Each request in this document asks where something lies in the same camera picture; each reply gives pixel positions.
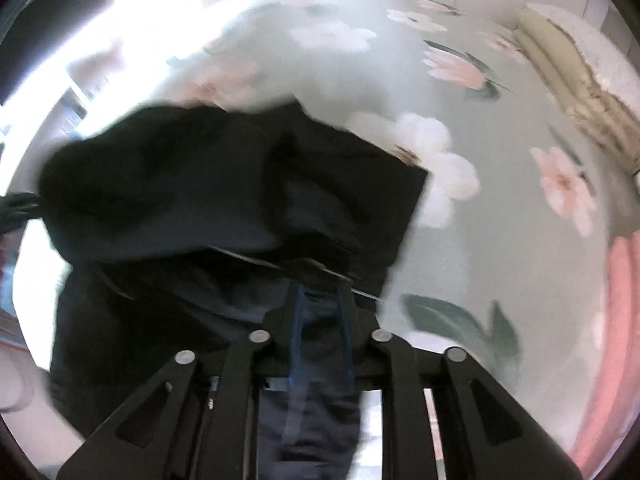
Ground white fluffy pillow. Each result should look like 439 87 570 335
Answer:
524 2 640 126

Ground floral green bed sheet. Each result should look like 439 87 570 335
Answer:
15 0 636 480

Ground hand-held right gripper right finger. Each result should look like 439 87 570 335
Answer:
336 284 584 480

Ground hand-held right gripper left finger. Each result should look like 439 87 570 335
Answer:
56 284 307 480

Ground black garment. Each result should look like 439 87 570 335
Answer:
38 101 430 480

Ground folded beige blanket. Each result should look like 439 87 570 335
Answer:
512 8 640 171

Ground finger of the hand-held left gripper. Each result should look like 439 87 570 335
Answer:
0 193 45 234

